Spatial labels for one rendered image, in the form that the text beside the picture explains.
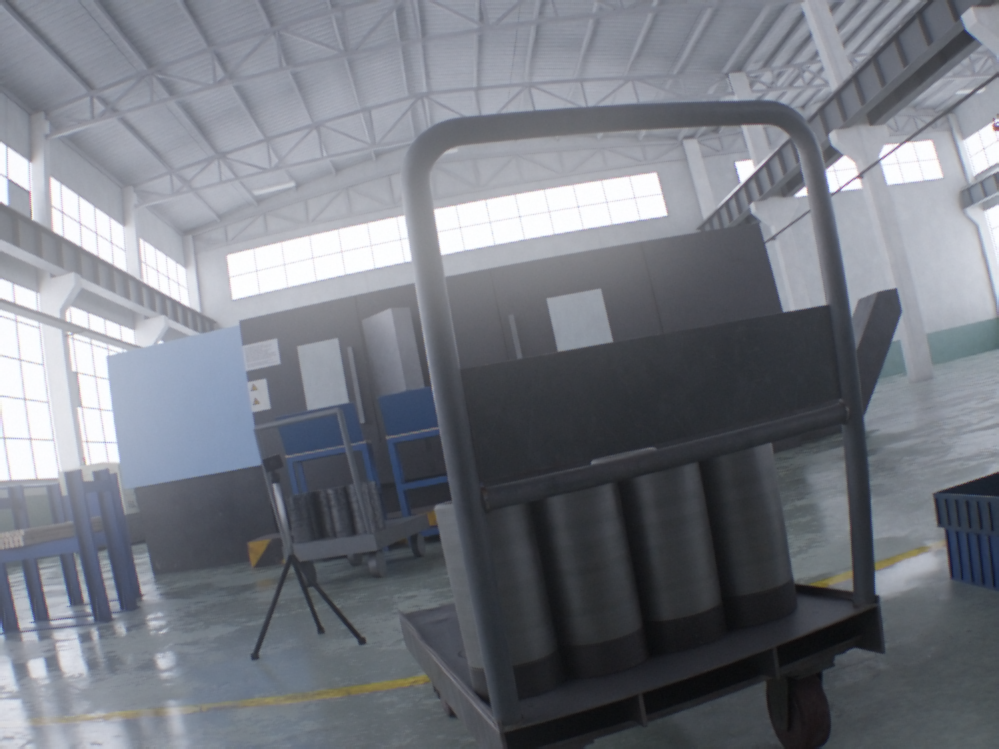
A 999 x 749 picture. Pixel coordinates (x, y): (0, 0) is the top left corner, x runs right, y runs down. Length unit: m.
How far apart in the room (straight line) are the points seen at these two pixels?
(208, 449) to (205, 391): 0.50
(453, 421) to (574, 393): 0.15
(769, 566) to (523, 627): 0.37
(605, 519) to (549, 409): 0.23
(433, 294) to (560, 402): 0.19
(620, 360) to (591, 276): 6.55
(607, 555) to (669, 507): 0.11
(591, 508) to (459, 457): 0.26
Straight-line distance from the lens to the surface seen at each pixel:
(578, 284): 7.53
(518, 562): 1.14
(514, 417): 0.99
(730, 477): 1.26
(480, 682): 1.19
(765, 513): 1.27
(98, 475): 5.49
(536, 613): 1.16
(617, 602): 1.18
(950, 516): 2.21
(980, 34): 14.70
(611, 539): 1.18
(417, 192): 0.96
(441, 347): 0.95
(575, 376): 1.01
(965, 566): 2.24
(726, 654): 1.18
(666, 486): 1.20
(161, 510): 7.83
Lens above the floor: 0.59
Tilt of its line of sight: 5 degrees up
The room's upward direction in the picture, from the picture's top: 11 degrees counter-clockwise
